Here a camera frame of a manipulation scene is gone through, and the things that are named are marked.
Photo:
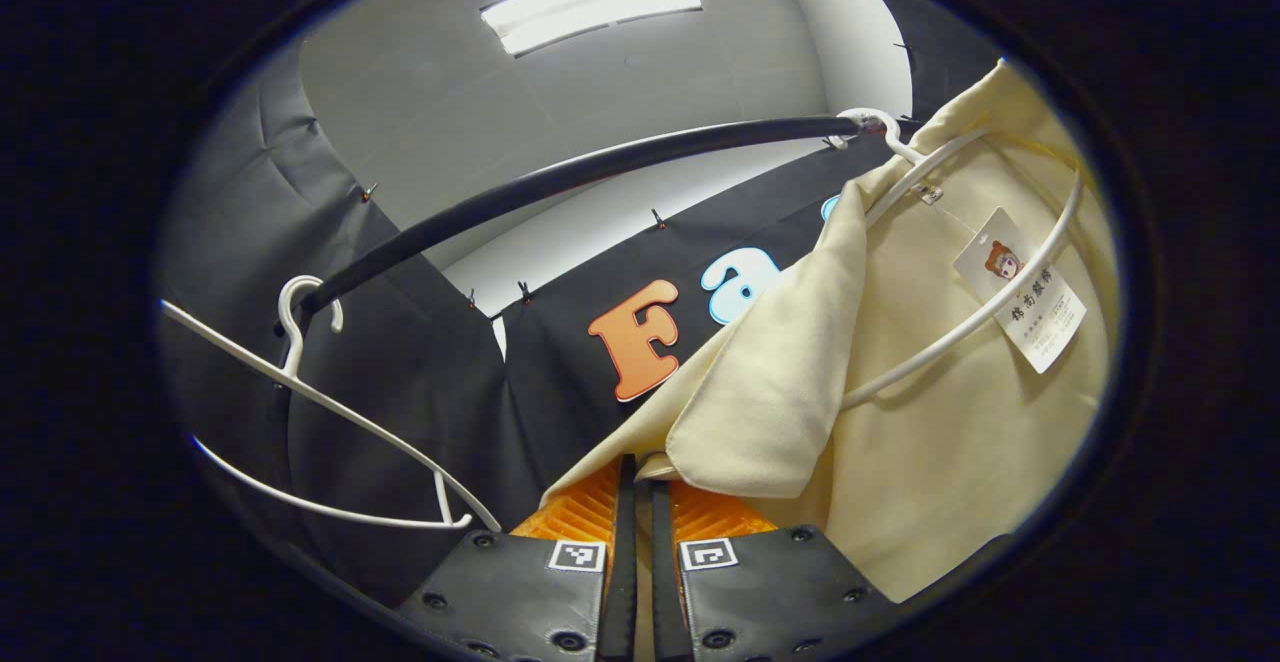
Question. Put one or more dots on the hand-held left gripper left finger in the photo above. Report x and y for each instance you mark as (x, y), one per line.
(520, 592)

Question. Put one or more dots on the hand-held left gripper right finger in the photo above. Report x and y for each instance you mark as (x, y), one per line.
(770, 592)

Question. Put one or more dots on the cream button shirt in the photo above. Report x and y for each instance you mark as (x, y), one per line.
(950, 462)

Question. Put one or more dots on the white plastic hanger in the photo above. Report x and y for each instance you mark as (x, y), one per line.
(293, 347)
(940, 348)

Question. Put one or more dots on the black clothes rack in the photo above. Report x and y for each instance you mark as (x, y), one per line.
(600, 164)

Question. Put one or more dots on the black backdrop cloth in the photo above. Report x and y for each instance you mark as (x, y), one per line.
(420, 372)

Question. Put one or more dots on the white paper hang tag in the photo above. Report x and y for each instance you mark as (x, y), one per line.
(1040, 322)

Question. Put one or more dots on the ceiling light panel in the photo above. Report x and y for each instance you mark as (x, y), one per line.
(590, 7)

